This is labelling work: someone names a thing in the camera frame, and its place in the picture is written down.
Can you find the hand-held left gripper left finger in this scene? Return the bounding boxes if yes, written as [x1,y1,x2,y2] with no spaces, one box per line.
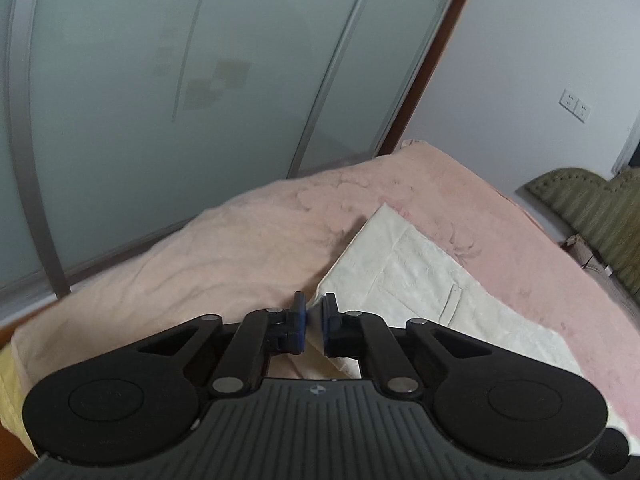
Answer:
[132,291,307,401]

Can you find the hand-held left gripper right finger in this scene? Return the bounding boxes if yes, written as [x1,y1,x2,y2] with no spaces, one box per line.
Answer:
[320,292,496,401]

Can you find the white pants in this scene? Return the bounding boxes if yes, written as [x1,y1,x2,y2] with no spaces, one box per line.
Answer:
[306,203,586,381]

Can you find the pink floral blanket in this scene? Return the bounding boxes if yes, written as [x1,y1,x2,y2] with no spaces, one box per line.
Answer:
[10,139,640,441]

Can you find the frosted glass wardrobe door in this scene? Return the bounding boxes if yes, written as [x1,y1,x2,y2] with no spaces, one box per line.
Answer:
[0,0,381,306]

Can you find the olive green padded headboard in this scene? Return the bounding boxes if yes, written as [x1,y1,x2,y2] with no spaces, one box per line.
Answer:
[522,167,640,306]

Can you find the pale yellow bed sheet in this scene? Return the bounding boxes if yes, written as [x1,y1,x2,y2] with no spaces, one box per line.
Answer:
[0,345,38,461]

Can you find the black charger cable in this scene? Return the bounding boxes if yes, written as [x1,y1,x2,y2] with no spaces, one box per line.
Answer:
[560,234,615,278]

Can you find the brown wooden wardrobe frame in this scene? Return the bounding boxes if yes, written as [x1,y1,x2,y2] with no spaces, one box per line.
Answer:
[382,0,485,157]

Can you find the window with white frame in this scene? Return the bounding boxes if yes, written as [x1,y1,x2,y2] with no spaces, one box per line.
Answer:
[612,125,640,177]

